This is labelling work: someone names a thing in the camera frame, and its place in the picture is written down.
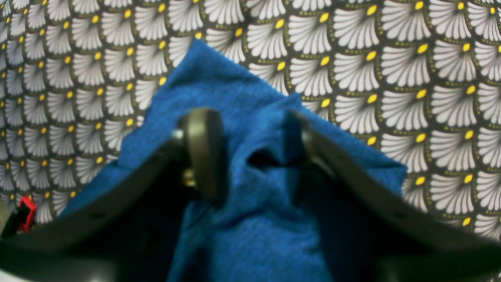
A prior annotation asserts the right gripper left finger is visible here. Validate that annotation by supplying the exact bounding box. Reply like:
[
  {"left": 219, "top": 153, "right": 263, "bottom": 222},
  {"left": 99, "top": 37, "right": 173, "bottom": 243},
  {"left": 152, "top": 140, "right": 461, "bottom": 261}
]
[{"left": 1, "top": 108, "right": 224, "bottom": 282}]

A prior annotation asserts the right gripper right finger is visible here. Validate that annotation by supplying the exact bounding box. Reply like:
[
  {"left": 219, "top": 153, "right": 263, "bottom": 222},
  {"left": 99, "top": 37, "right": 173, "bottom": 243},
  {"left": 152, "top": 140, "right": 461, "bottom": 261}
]
[{"left": 287, "top": 111, "right": 500, "bottom": 282}]

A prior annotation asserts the blue long-sleeve T-shirt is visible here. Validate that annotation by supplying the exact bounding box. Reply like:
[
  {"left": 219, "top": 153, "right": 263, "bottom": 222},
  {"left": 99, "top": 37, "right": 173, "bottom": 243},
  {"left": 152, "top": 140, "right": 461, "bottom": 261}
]
[{"left": 60, "top": 40, "right": 407, "bottom": 282}]

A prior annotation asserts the red clamp on table edge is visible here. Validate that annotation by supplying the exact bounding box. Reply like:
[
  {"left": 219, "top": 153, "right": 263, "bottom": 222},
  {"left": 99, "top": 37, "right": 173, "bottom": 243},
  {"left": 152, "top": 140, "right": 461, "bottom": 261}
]
[{"left": 1, "top": 196, "right": 37, "bottom": 239}]

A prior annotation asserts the fan-patterned tablecloth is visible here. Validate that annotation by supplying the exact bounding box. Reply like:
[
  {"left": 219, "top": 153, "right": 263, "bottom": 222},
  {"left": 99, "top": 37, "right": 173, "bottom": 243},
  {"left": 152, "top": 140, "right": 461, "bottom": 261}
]
[{"left": 0, "top": 0, "right": 501, "bottom": 242}]

